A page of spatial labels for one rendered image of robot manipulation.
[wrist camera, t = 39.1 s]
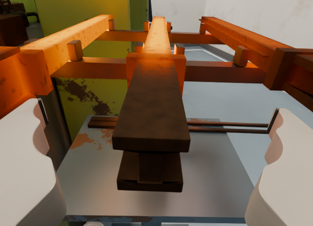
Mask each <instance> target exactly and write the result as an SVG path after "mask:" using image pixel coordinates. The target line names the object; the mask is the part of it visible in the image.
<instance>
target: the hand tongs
mask: <svg viewBox="0 0 313 226"><path fill-rule="evenodd" d="M117 119H118V117H105V116H92V117H91V119H90V121H89V123H88V128H99V129H114V128H115V125H116V122H117ZM187 124H188V125H211V126H236V127H260V128H268V125H269V124H268V123H232V122H208V121H187ZM188 129H189V131H203V132H227V133H251V134H268V133H266V131H267V130H253V129H229V128H206V127H188Z"/></svg>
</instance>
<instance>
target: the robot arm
mask: <svg viewBox="0 0 313 226"><path fill-rule="evenodd" d="M48 124H49V123H48V118H47V115H46V112H45V108H44V105H43V102H42V99H41V98H38V99H37V98H32V99H29V100H27V101H26V102H24V103H23V104H22V105H20V106H19V107H18V108H16V109H15V110H13V111H12V112H10V113H9V114H8V115H6V116H5V117H3V118H2V119H1V120H0V226H58V225H59V224H60V223H61V222H62V220H63V219H64V217H65V215H66V212H67V207H66V203H65V199H64V196H63V192H62V188H61V185H60V182H59V179H58V177H57V174H56V171H55V169H54V165H53V163H52V160H51V158H49V157H47V156H46V154H47V152H48V151H49V145H48V142H47V139H46V136H45V133H44V129H45V127H46V125H48ZM266 133H268V134H269V137H270V138H271V143H270V145H269V147H268V149H267V151H266V154H265V160H266V161H267V164H268V165H267V166H265V167H264V169H263V171H262V173H261V175H260V177H259V179H258V181H257V183H256V185H255V187H254V189H253V192H252V194H251V196H250V199H249V202H248V206H247V209H246V212H245V222H246V224H247V226H313V129H311V128H310V127H309V126H308V125H306V124H305V123H304V122H303V121H301V120H300V119H299V118H298V117H296V116H295V115H294V114H293V113H292V112H291V111H289V110H288V109H285V108H275V109H274V111H273V113H272V116H271V119H270V122H269V125H268V128H267V131H266Z"/></svg>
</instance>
